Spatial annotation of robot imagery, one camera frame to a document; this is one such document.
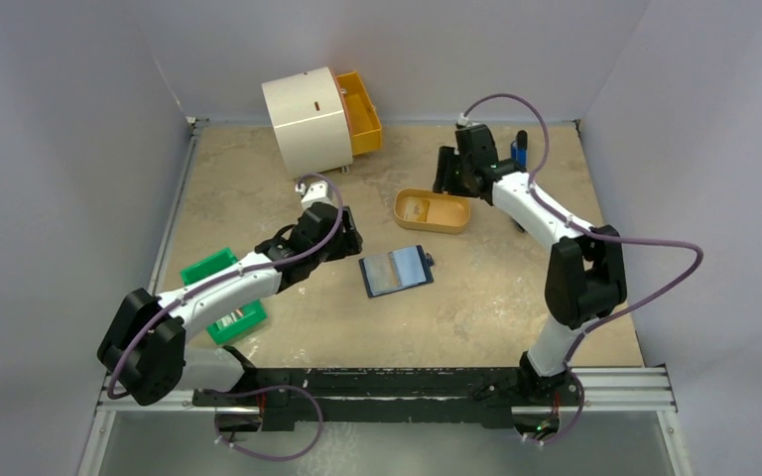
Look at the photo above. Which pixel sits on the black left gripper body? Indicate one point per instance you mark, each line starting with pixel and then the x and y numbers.
pixel 345 246

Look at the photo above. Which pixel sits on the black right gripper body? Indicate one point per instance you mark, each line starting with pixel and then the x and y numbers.
pixel 447 170

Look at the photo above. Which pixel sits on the orange oval tray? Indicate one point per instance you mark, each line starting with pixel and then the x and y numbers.
pixel 448 214

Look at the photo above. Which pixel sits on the blue leather card holder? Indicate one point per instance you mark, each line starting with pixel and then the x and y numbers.
pixel 396 271

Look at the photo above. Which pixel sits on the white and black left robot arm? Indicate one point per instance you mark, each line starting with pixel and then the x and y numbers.
pixel 146 347

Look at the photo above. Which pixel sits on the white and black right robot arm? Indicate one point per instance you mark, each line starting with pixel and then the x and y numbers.
pixel 585 280

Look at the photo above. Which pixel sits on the card inside orange tray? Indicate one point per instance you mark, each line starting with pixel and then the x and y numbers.
pixel 416 209

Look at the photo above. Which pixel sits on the cards in green bin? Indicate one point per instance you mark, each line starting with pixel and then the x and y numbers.
pixel 237 318

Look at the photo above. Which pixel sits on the blue and black stapler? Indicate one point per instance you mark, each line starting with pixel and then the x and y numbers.
pixel 519 148

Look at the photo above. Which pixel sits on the yellow open drawer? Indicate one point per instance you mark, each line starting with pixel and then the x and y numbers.
pixel 365 129

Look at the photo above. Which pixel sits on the white cylindrical drawer cabinet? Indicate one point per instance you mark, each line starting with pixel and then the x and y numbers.
pixel 308 116

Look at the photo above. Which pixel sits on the green plastic bin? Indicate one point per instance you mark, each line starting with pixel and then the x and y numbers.
pixel 205 268

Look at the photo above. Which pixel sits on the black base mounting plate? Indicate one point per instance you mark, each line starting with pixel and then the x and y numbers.
pixel 492 397

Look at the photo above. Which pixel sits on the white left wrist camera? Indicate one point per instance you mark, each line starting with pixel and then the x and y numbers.
pixel 316 192

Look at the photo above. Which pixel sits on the aluminium frame rail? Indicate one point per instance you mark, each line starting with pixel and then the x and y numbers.
pixel 485 307

